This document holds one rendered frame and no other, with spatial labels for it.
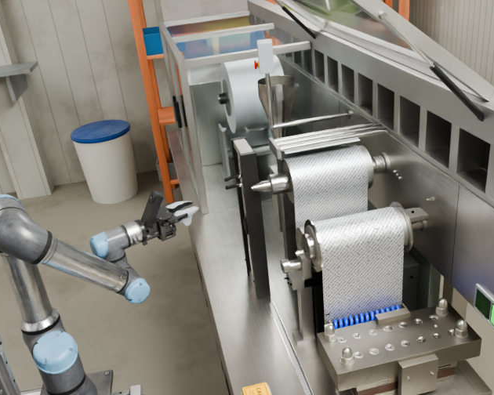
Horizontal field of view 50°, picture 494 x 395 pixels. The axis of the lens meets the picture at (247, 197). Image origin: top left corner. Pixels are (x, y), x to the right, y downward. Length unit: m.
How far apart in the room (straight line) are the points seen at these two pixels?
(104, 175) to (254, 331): 3.19
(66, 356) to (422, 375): 0.97
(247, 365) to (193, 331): 1.58
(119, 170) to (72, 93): 0.90
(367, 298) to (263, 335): 0.36
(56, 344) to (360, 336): 0.86
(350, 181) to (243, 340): 0.60
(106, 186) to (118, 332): 1.79
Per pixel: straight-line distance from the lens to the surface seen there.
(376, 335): 1.53
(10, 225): 1.47
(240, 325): 1.78
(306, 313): 1.64
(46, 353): 1.66
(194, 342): 3.12
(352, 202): 1.68
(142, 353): 3.15
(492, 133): 1.26
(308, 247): 1.45
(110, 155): 4.66
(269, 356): 1.66
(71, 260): 1.52
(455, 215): 1.44
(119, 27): 5.02
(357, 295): 1.55
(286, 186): 1.63
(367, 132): 1.68
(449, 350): 1.53
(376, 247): 1.49
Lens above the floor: 2.05
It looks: 27 degrees down
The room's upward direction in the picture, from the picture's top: 7 degrees counter-clockwise
